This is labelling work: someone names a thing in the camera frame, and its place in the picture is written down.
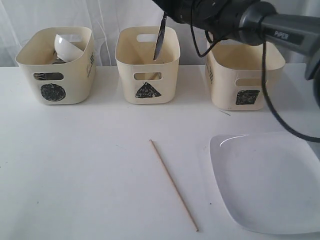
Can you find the steel table knife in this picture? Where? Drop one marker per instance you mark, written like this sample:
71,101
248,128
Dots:
160,37

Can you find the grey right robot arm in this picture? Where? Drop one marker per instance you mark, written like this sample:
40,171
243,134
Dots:
251,22

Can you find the steel mug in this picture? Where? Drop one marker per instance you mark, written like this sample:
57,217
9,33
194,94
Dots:
57,61

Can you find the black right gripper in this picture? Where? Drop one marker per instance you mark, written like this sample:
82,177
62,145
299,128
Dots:
221,18

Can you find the stainless steel bowl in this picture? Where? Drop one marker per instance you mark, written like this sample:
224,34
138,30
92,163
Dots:
48,76

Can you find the white square plate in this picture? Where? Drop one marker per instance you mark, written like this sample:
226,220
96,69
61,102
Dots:
269,182

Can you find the cream bin with triangle mark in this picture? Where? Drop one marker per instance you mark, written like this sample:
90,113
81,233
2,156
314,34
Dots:
134,57

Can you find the cream bin with square mark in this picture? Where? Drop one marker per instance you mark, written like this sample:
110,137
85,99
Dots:
233,73

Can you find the white ceramic bowl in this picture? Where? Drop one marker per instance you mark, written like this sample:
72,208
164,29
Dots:
65,50

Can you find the steel spoon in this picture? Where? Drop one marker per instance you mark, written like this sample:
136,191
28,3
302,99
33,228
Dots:
149,76

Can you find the white curtain backdrop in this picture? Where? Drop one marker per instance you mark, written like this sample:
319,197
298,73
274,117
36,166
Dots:
21,19

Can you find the cream bin with circle mark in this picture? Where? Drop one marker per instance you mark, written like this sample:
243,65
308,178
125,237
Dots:
36,57

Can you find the wooden chopstick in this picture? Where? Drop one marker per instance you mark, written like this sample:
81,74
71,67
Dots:
189,213

